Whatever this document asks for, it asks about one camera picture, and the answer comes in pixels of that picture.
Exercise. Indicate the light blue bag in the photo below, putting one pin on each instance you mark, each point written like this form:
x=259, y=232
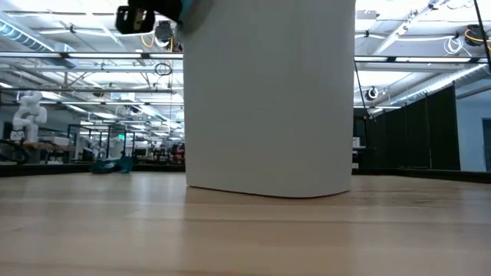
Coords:
x=186, y=11

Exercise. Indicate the white plastic trash bin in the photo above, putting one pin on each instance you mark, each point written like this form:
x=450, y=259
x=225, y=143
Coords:
x=268, y=99

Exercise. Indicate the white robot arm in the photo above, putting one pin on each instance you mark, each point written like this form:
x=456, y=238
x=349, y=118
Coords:
x=28, y=115

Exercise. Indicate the small crumpled teal bag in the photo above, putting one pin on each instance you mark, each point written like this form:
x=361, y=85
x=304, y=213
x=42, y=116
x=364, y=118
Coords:
x=112, y=165

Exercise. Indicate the distant wooden workbench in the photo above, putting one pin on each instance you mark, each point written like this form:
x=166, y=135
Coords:
x=38, y=145

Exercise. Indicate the black partition screen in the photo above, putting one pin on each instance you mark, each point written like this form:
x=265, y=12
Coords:
x=422, y=130

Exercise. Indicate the ceiling light rail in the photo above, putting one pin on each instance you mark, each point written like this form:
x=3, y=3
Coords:
x=107, y=55

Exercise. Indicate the silver ventilation duct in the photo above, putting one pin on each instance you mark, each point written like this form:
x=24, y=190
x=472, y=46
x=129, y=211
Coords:
x=27, y=40
x=452, y=78

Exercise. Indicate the distant black shelving frame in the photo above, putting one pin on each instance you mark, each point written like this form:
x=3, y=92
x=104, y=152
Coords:
x=108, y=142

